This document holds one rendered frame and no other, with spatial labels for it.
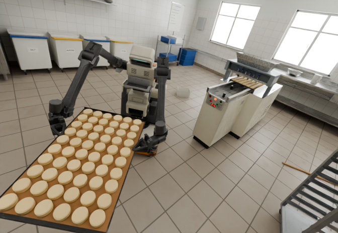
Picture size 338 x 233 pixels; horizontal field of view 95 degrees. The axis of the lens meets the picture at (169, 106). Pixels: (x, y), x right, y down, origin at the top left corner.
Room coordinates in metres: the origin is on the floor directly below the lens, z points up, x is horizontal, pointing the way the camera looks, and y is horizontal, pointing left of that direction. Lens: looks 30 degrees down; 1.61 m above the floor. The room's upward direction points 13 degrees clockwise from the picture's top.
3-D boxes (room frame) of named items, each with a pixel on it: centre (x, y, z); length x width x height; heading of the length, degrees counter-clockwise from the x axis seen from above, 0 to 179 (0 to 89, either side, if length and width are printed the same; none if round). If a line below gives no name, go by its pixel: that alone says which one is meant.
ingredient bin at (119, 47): (4.50, 1.76, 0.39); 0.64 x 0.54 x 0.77; 45
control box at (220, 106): (1.83, -0.57, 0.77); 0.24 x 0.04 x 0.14; 50
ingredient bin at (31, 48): (3.06, 3.06, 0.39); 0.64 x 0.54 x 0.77; 50
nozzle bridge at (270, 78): (2.49, -1.13, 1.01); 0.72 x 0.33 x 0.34; 50
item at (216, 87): (2.67, -1.09, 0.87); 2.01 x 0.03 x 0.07; 140
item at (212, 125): (2.11, -0.80, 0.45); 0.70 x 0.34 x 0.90; 140
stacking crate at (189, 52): (6.46, -0.25, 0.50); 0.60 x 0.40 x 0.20; 140
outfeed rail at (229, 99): (2.48, -1.31, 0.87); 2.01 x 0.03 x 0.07; 140
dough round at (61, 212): (0.24, 0.28, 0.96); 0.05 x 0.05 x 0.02
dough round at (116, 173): (0.42, 0.16, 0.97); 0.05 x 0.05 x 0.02
